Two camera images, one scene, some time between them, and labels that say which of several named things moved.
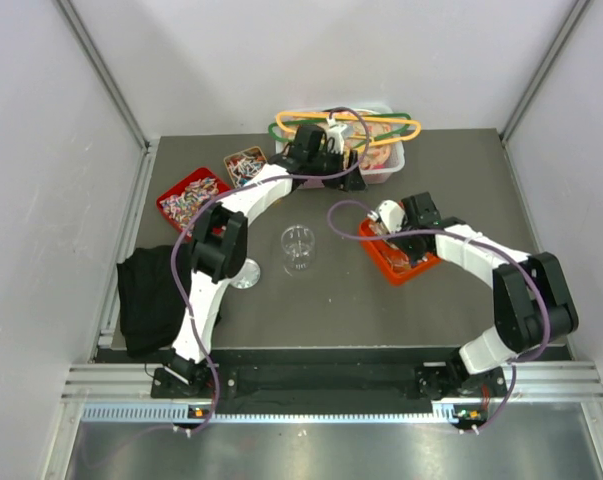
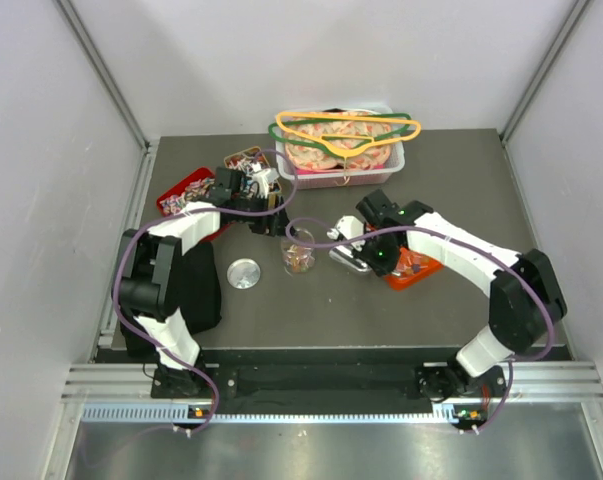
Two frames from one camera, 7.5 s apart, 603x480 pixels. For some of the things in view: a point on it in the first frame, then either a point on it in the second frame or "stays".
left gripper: x=350 y=181 to x=276 y=225
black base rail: x=268 y=381 stays
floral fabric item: x=367 y=134 stays
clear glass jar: x=297 y=244 stays
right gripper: x=415 y=257 to x=381 y=268
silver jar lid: x=248 y=275 stays
